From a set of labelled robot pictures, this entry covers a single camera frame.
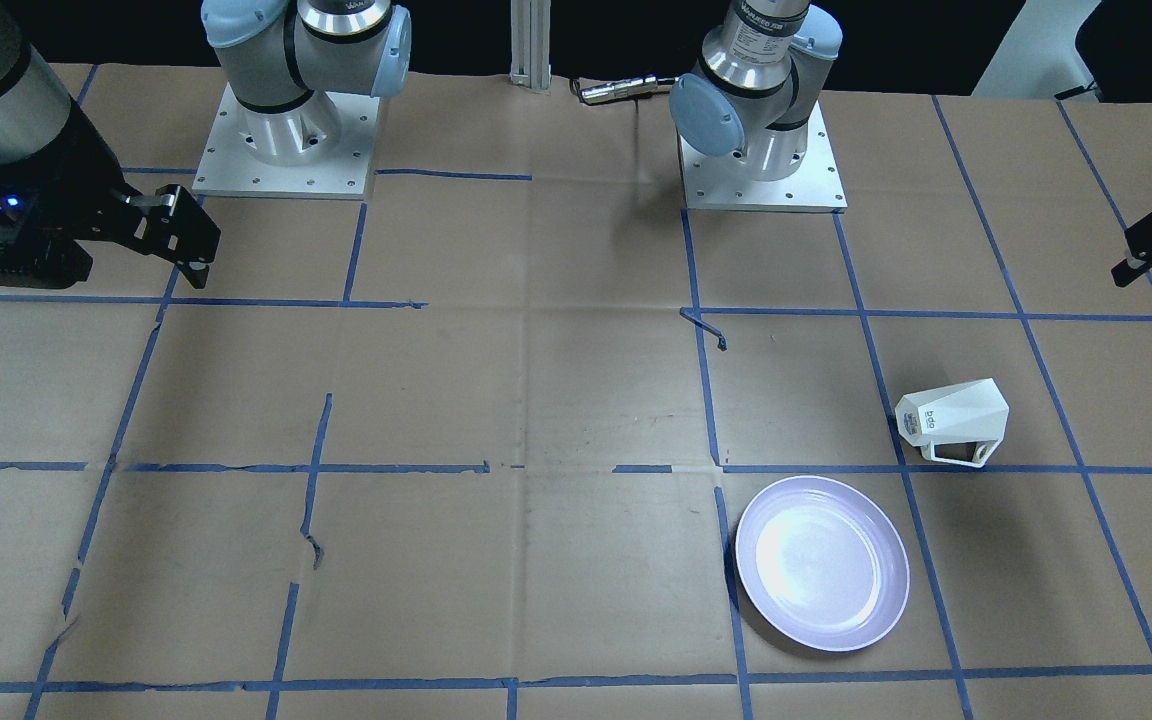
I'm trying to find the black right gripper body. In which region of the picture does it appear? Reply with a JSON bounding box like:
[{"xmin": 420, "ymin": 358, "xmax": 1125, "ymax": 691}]
[{"xmin": 0, "ymin": 103, "xmax": 152, "ymax": 290}]

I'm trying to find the white faceted cup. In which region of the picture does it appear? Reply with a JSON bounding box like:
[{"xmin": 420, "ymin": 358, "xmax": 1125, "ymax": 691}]
[{"xmin": 895, "ymin": 378, "xmax": 1010, "ymax": 468}]

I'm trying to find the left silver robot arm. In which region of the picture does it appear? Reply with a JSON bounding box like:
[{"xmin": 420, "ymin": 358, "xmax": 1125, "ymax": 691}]
[{"xmin": 669, "ymin": 1, "xmax": 844, "ymax": 211}]

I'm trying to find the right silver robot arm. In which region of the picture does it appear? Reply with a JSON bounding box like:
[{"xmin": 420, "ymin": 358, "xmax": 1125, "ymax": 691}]
[{"xmin": 0, "ymin": 1, "xmax": 412, "ymax": 290}]

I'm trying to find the lavender plate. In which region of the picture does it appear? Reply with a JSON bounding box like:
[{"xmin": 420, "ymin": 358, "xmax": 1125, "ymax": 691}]
[{"xmin": 733, "ymin": 475, "xmax": 914, "ymax": 653}]

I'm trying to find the white object background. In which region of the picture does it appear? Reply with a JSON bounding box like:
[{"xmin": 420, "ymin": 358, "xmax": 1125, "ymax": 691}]
[{"xmin": 972, "ymin": 1, "xmax": 1100, "ymax": 99}]

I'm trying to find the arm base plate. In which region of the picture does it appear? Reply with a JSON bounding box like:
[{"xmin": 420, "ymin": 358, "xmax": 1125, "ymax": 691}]
[
  {"xmin": 192, "ymin": 88, "xmax": 384, "ymax": 200},
  {"xmin": 679, "ymin": 103, "xmax": 849, "ymax": 213}
]

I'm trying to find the aluminium extrusion post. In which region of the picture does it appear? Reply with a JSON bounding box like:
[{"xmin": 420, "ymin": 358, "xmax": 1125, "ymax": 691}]
[{"xmin": 508, "ymin": 0, "xmax": 552, "ymax": 94}]

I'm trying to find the silver cable connector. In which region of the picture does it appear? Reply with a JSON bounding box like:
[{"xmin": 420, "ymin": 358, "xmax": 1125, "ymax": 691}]
[{"xmin": 570, "ymin": 74, "xmax": 679, "ymax": 106}]

